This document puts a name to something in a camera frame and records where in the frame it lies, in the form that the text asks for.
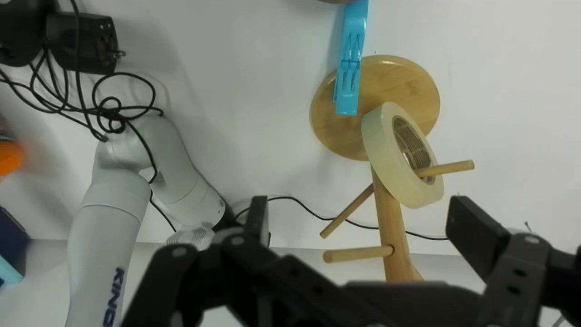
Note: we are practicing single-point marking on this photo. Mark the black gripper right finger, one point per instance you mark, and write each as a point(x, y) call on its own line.
point(522, 270)

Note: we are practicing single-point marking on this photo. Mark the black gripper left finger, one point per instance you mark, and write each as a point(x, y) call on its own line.
point(243, 274)

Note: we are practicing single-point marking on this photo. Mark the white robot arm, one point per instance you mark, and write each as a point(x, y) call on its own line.
point(105, 232)

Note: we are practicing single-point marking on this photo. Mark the wooden peg stand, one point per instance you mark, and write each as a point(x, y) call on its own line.
point(408, 83)

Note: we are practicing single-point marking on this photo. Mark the blue plastic clothes peg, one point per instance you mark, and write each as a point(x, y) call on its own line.
point(350, 56)

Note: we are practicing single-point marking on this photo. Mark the orange ball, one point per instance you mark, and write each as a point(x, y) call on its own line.
point(12, 158)

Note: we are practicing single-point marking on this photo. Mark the masking tape roll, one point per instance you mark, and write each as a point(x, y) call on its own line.
point(397, 149)

